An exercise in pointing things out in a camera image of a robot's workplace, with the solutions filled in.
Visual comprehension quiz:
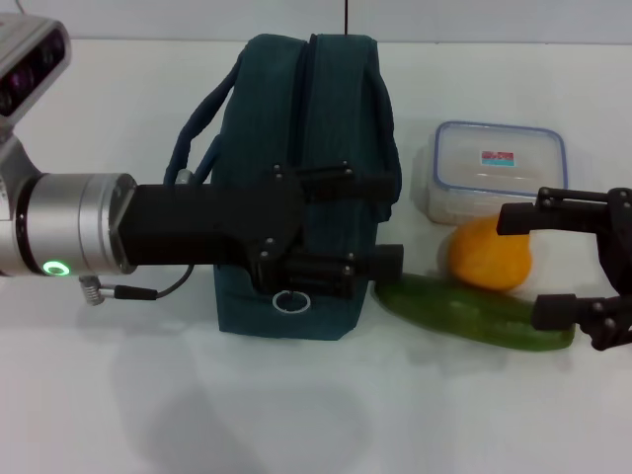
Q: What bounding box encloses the clear container with blue-rimmed lid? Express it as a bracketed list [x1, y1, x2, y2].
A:
[412, 120, 568, 227]

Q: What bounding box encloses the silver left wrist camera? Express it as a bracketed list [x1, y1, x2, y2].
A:
[0, 13, 73, 119]

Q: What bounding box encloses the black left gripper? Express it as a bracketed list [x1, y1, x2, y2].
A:
[120, 176, 405, 300]

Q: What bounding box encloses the orange yellow pear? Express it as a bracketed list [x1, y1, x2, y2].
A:
[446, 216, 533, 292]

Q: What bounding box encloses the green cucumber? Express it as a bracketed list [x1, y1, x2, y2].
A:
[372, 274, 577, 352]

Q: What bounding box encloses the left arm cable with plug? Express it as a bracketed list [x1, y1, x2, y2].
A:
[79, 264, 197, 307]

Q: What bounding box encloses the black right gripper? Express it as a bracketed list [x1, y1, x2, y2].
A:
[497, 186, 632, 353]

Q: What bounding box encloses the teal insulated lunch bag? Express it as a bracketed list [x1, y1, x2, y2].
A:
[164, 32, 404, 342]

